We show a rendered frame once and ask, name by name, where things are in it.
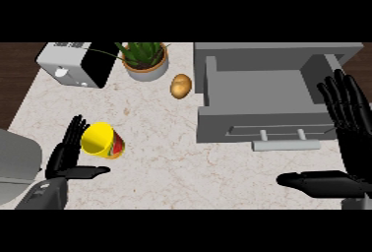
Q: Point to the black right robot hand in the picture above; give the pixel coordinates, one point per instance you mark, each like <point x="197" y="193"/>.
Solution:
<point x="352" y="131"/>

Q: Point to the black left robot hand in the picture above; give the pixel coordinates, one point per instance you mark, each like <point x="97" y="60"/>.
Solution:
<point x="69" y="154"/>

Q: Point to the brown potato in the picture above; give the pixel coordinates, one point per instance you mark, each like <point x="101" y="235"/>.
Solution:
<point x="181" y="86"/>

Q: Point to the grey open drawer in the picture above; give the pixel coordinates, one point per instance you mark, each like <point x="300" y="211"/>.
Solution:
<point x="263" y="108"/>

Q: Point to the grey cabinet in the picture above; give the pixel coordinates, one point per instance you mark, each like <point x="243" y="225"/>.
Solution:
<point x="271" y="52"/>

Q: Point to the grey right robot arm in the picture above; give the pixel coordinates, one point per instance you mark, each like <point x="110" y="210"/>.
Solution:
<point x="356" y="203"/>

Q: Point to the pale grey rounded object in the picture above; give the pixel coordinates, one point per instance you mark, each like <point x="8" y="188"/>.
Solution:
<point x="17" y="167"/>

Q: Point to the yellow cup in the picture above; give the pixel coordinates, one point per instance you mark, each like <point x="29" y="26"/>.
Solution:
<point x="103" y="140"/>

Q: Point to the potted green plant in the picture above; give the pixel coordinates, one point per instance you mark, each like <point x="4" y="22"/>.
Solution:
<point x="144" y="62"/>

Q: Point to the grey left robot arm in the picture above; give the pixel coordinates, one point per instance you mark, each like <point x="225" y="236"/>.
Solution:
<point x="45" y="195"/>

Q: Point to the white and black toaster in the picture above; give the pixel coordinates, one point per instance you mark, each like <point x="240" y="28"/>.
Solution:
<point x="73" y="64"/>

